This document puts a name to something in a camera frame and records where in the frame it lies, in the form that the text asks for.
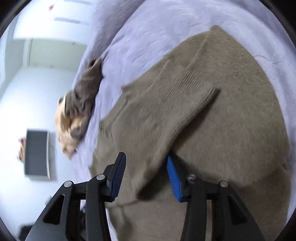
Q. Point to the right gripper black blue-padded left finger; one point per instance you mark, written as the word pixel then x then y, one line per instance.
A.
pixel 60 218

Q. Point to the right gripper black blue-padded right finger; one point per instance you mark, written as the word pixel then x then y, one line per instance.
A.
pixel 231 220

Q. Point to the taupe knit sweater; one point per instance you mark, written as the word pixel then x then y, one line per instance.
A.
pixel 209 102

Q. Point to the dark grey storage box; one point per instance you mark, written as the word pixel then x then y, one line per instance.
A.
pixel 36 162

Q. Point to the colourful item beside box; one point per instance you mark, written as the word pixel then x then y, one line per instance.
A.
pixel 21 154

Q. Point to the peach striped garment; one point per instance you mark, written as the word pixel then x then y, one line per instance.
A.
pixel 64 125

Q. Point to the dark brown garment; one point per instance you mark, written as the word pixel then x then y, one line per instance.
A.
pixel 81 99

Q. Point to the white wardrobe door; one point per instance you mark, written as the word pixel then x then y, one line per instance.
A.
pixel 53 54

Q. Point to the lavender plush bedspread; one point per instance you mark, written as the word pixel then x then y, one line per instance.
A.
pixel 133 36

